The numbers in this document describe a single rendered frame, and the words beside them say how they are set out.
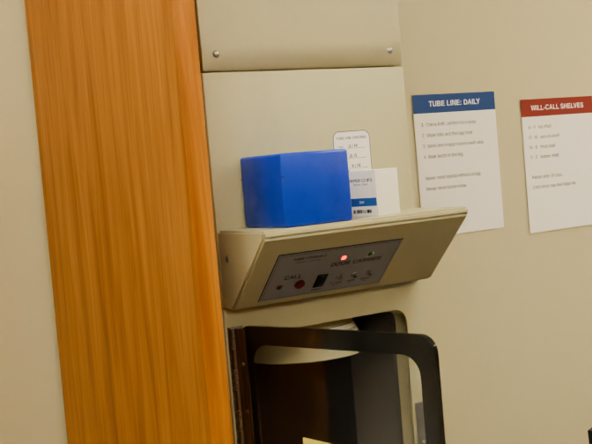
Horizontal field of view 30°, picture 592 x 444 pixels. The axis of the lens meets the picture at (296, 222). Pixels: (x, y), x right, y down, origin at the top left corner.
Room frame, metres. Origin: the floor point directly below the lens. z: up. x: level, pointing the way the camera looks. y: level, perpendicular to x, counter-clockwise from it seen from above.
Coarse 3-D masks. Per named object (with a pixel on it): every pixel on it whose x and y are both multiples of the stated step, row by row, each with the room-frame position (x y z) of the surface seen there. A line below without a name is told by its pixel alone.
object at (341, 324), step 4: (340, 320) 1.53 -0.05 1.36; (344, 320) 1.54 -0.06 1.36; (348, 320) 1.55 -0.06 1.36; (352, 320) 1.57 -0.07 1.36; (316, 324) 1.51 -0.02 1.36; (320, 324) 1.51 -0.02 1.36; (324, 324) 1.51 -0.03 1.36; (328, 324) 1.52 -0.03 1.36; (332, 324) 1.52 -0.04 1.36; (336, 324) 1.52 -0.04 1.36; (340, 324) 1.53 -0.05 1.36; (344, 324) 1.53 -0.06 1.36; (348, 324) 1.54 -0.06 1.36; (352, 324) 1.55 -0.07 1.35; (316, 328) 1.51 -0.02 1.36; (320, 328) 1.51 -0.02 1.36; (324, 328) 1.51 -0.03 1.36; (328, 328) 1.51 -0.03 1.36; (332, 328) 1.52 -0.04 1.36; (336, 328) 1.52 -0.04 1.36; (340, 328) 1.52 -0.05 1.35; (344, 328) 1.53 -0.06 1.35; (348, 328) 1.54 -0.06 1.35; (352, 328) 1.55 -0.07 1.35; (356, 328) 1.56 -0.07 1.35
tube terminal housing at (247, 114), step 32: (224, 96) 1.41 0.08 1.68; (256, 96) 1.44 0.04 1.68; (288, 96) 1.46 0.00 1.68; (320, 96) 1.49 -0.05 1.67; (352, 96) 1.52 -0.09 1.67; (384, 96) 1.55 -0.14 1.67; (224, 128) 1.41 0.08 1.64; (256, 128) 1.43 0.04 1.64; (288, 128) 1.46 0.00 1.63; (320, 128) 1.49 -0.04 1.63; (352, 128) 1.51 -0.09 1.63; (384, 128) 1.54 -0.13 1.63; (224, 160) 1.41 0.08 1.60; (384, 160) 1.54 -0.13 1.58; (224, 192) 1.40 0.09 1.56; (224, 224) 1.40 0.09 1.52; (384, 288) 1.53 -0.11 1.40; (416, 288) 1.56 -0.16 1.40; (224, 320) 1.40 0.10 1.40; (256, 320) 1.42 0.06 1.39; (288, 320) 1.45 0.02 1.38; (320, 320) 1.47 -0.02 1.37; (416, 320) 1.56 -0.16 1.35
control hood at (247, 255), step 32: (320, 224) 1.35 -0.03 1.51; (352, 224) 1.37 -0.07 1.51; (384, 224) 1.40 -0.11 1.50; (416, 224) 1.43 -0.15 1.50; (448, 224) 1.46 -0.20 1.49; (224, 256) 1.38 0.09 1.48; (256, 256) 1.32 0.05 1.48; (416, 256) 1.48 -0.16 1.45; (224, 288) 1.39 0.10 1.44; (256, 288) 1.36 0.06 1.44; (352, 288) 1.47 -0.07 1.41
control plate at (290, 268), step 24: (384, 240) 1.42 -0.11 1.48; (288, 264) 1.36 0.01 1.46; (312, 264) 1.38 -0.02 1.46; (336, 264) 1.41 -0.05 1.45; (360, 264) 1.43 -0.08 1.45; (384, 264) 1.46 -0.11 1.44; (264, 288) 1.37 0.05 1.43; (288, 288) 1.39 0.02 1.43; (312, 288) 1.42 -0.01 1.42; (336, 288) 1.45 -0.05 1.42
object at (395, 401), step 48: (288, 336) 1.32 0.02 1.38; (336, 336) 1.27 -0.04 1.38; (384, 336) 1.22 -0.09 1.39; (288, 384) 1.33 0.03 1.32; (336, 384) 1.28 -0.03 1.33; (384, 384) 1.23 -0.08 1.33; (432, 384) 1.18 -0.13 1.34; (288, 432) 1.33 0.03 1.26; (336, 432) 1.28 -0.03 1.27; (384, 432) 1.23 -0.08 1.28; (432, 432) 1.19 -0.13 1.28
